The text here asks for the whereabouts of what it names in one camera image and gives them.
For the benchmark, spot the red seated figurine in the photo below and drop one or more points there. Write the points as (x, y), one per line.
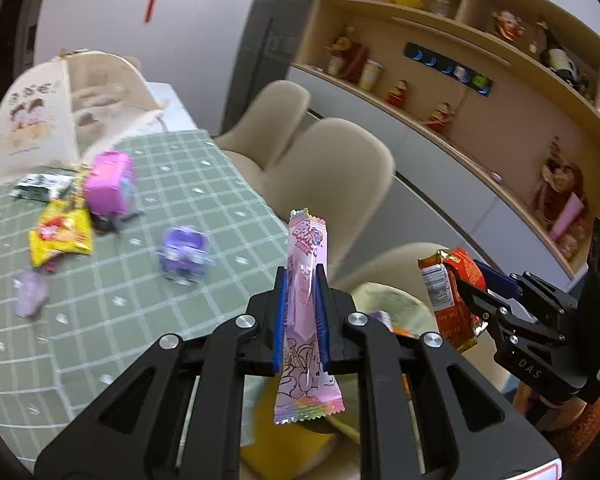
(440, 119)
(397, 94)

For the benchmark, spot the wooden wall shelf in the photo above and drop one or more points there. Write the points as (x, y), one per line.
(505, 125)

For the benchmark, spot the flower vase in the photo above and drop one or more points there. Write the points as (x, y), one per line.
(336, 57)

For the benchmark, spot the white and yellow cup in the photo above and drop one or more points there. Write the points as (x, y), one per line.
(371, 76)

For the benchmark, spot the grey tall cabinet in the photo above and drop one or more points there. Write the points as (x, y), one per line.
(280, 10)

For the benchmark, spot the beige chair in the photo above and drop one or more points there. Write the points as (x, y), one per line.
(340, 170)
(275, 110)
(395, 260)

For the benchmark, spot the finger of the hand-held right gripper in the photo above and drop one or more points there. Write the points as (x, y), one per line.
(480, 300)
(502, 280)

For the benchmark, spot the red snack wrapper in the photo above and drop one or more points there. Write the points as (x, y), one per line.
(450, 320)

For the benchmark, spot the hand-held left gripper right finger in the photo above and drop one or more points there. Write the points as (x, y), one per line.
(323, 320)

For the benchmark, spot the fortune god figurine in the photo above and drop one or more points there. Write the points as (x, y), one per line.
(509, 25)

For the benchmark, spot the yellow trash bag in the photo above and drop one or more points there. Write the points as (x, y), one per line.
(395, 300)

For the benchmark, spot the glass jar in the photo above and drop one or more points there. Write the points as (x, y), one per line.
(444, 2)

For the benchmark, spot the dark wine bottle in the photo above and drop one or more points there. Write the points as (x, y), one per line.
(557, 57)

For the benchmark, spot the person's right forearm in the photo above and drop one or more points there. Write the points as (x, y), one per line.
(580, 425)

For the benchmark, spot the pink toy box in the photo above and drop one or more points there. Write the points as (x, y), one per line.
(107, 182)

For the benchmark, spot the green checkered tablecloth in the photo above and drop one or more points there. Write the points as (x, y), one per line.
(130, 285)

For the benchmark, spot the green plug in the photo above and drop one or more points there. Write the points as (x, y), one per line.
(481, 82)

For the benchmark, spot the purple toy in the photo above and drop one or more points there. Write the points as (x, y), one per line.
(180, 250)

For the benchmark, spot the yellow seat cushion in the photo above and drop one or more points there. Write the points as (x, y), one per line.
(270, 460)

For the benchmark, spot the white charger plug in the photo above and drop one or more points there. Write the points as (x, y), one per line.
(462, 74)

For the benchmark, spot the black power strip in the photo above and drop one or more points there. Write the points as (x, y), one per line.
(430, 57)

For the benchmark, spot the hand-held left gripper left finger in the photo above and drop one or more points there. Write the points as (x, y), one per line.
(279, 320)

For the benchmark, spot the green and white packet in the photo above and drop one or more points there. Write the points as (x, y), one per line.
(40, 185)

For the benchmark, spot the pale purple wrapper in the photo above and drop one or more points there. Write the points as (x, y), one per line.
(30, 295)

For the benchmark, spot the pink candy wrapper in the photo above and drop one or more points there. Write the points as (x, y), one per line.
(302, 260)

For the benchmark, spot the beige mesh food cover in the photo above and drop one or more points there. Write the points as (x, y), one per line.
(30, 110)

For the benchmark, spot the yellow snack packet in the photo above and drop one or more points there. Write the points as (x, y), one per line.
(60, 232)

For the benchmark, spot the doll bouquet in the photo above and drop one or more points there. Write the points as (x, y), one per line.
(562, 195)

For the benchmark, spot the dark red bag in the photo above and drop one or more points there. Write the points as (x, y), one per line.
(358, 62)

